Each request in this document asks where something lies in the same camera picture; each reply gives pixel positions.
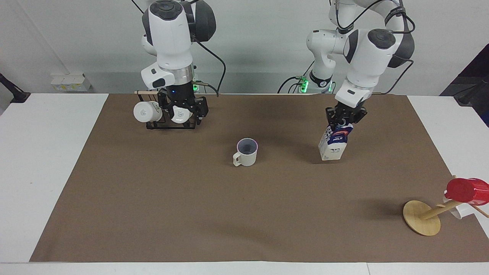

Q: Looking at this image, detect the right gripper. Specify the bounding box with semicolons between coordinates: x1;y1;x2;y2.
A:
158;82;209;126

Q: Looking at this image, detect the milk carton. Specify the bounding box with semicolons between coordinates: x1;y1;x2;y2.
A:
318;123;354;161

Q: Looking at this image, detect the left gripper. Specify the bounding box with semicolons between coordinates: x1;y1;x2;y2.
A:
325;100;368;128

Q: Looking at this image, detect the black wire mug rack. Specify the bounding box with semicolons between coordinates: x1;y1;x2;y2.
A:
134;90;201;131

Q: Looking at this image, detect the white mug with purple inside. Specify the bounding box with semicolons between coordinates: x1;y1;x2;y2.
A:
233;138;259;167

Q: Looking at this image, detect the white cup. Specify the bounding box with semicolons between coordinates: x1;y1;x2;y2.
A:
443;196;475;220

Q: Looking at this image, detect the red cup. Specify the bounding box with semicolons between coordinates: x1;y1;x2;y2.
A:
446;178;489;206

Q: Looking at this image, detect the wooden mug tree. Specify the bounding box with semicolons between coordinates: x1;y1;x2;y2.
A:
403;175;489;236

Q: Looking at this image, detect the white power strip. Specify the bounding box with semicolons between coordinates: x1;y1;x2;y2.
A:
50;73;92;92

